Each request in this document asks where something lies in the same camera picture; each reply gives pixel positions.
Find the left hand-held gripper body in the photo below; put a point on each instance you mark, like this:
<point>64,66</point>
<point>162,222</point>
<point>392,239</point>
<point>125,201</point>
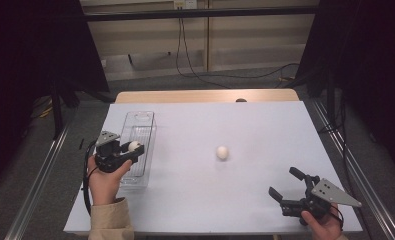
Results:
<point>110,156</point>

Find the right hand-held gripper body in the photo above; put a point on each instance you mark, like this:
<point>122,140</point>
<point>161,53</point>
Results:
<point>328,195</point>

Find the white ball with black mark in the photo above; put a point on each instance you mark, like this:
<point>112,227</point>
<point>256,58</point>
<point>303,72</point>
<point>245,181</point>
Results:
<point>134,145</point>

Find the clear plastic container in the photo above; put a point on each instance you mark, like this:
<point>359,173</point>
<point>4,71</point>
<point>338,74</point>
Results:
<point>143,133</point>

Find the plain white ball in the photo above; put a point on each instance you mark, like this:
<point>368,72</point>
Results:
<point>222,152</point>

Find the person's left hand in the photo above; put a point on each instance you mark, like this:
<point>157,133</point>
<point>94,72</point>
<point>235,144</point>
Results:
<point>105,186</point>

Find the person's right hand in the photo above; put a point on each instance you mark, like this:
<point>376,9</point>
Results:
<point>321,228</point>

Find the white table cover sheet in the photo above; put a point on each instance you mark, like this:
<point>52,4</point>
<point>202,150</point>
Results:
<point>251,186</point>

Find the small black stick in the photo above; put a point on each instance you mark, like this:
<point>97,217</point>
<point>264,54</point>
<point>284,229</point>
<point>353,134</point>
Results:
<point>81,143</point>

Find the black stand leg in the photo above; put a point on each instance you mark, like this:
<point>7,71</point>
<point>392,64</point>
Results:
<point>56,113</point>

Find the wooden table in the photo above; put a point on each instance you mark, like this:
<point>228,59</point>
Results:
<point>185,96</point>

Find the dark round table knob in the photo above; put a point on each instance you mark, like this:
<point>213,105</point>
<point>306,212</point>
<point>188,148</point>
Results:
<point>241,100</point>

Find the black curtain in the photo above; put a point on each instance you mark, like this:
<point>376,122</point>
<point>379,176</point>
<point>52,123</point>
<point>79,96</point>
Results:
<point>28,73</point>
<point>371,66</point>

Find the black horizontal bar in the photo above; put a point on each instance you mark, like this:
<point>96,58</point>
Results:
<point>198,13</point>

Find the metal floor rail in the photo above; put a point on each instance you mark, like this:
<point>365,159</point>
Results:
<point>35,190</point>
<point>365,173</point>

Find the wall outlet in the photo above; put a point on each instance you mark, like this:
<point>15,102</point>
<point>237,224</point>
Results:
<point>185,4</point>

